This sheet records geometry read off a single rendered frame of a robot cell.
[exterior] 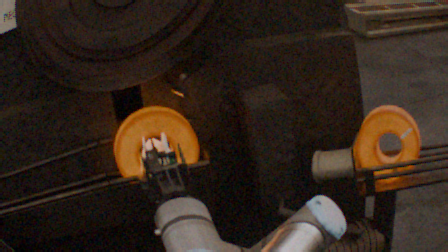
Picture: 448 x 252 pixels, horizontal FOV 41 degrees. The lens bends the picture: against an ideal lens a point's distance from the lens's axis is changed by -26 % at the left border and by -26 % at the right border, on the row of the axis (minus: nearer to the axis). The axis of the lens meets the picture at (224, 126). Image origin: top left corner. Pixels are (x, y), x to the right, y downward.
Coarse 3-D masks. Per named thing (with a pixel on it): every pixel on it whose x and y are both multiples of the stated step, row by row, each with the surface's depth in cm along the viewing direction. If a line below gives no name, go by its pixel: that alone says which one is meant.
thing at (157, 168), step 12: (156, 156) 124; (168, 156) 125; (180, 156) 127; (144, 168) 122; (156, 168) 122; (168, 168) 122; (180, 168) 123; (156, 180) 123; (168, 180) 121; (180, 180) 119; (156, 192) 125; (168, 192) 117; (180, 192) 118
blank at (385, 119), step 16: (384, 112) 126; (400, 112) 126; (368, 128) 129; (384, 128) 128; (400, 128) 126; (416, 128) 126; (368, 144) 130; (416, 144) 126; (368, 160) 132; (384, 160) 131; (400, 160) 129
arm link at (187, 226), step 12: (180, 216) 114; (192, 216) 114; (168, 228) 113; (180, 228) 112; (192, 228) 112; (204, 228) 112; (168, 240) 112; (180, 240) 110; (192, 240) 109; (204, 240) 110; (216, 240) 111
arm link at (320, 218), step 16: (304, 208) 110; (320, 208) 107; (336, 208) 112; (288, 224) 107; (304, 224) 105; (320, 224) 106; (336, 224) 107; (272, 240) 102; (288, 240) 100; (304, 240) 101; (320, 240) 104; (336, 240) 109
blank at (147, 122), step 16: (144, 112) 134; (160, 112) 134; (176, 112) 137; (128, 128) 133; (144, 128) 134; (160, 128) 135; (176, 128) 135; (192, 128) 136; (128, 144) 134; (176, 144) 136; (192, 144) 137; (128, 160) 135; (192, 160) 138
